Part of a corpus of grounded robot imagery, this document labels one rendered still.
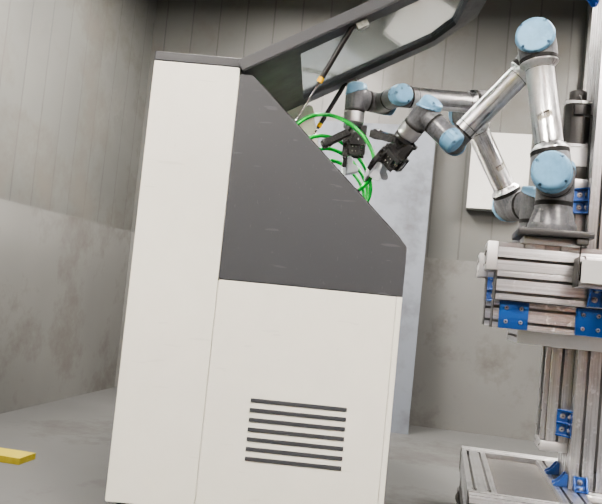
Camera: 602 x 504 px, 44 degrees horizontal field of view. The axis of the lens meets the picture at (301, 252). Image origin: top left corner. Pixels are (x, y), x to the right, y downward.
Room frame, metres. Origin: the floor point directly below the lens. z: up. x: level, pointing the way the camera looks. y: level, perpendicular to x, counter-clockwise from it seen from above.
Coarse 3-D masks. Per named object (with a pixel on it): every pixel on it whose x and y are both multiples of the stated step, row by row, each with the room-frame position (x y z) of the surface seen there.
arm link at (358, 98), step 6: (348, 84) 2.68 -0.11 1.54; (354, 84) 2.66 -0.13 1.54; (360, 84) 2.66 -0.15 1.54; (366, 84) 2.69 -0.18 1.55; (348, 90) 2.68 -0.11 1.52; (354, 90) 2.66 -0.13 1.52; (360, 90) 2.66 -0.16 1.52; (366, 90) 2.69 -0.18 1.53; (348, 96) 2.67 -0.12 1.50; (354, 96) 2.66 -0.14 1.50; (360, 96) 2.66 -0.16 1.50; (366, 96) 2.67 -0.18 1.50; (348, 102) 2.67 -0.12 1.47; (354, 102) 2.66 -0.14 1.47; (360, 102) 2.67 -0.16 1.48; (366, 102) 2.68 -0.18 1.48; (348, 108) 2.67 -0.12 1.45; (354, 108) 2.66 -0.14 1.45; (360, 108) 2.67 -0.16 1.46; (366, 108) 2.70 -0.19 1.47
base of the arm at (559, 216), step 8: (536, 200) 2.36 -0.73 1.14; (544, 200) 2.32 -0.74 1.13; (552, 200) 2.31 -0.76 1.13; (560, 200) 2.31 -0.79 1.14; (536, 208) 2.35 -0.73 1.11; (544, 208) 2.32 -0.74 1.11; (552, 208) 2.31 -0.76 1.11; (560, 208) 2.31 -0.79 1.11; (568, 208) 2.31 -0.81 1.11; (536, 216) 2.34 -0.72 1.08; (544, 216) 2.31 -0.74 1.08; (552, 216) 2.30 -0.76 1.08; (560, 216) 2.30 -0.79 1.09; (568, 216) 2.32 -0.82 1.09; (528, 224) 2.36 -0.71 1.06; (536, 224) 2.32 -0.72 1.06; (544, 224) 2.30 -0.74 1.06; (552, 224) 2.29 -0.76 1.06; (560, 224) 2.29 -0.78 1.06; (568, 224) 2.30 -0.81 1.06
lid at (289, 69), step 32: (384, 0) 2.33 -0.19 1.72; (416, 0) 2.40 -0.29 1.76; (448, 0) 2.60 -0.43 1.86; (480, 0) 2.71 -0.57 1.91; (320, 32) 2.33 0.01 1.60; (352, 32) 2.49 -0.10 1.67; (384, 32) 2.64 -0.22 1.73; (416, 32) 2.82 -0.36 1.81; (448, 32) 2.95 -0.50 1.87; (256, 64) 2.34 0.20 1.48; (288, 64) 2.47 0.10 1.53; (320, 64) 2.69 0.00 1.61; (352, 64) 2.87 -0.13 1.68; (384, 64) 3.00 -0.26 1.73; (288, 96) 2.85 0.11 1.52; (320, 96) 3.05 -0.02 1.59
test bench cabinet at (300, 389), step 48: (240, 288) 2.36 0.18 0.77; (288, 288) 2.35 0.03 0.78; (240, 336) 2.36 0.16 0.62; (288, 336) 2.35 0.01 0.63; (336, 336) 2.35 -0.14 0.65; (384, 336) 2.34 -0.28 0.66; (240, 384) 2.36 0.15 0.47; (288, 384) 2.35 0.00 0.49; (336, 384) 2.35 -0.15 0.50; (384, 384) 2.34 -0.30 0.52; (240, 432) 2.36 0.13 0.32; (288, 432) 2.35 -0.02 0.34; (336, 432) 2.35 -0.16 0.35; (384, 432) 2.35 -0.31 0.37; (240, 480) 2.36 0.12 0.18; (288, 480) 2.35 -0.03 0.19; (336, 480) 2.35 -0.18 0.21; (384, 480) 2.34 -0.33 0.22
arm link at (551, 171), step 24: (528, 24) 2.22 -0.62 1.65; (552, 24) 2.20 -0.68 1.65; (528, 48) 2.21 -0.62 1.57; (552, 48) 2.21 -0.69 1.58; (528, 72) 2.25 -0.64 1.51; (552, 72) 2.22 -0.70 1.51; (528, 96) 2.26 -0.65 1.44; (552, 96) 2.21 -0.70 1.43; (552, 120) 2.21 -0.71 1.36; (552, 144) 2.19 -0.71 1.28; (552, 168) 2.17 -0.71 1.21; (552, 192) 2.22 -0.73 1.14
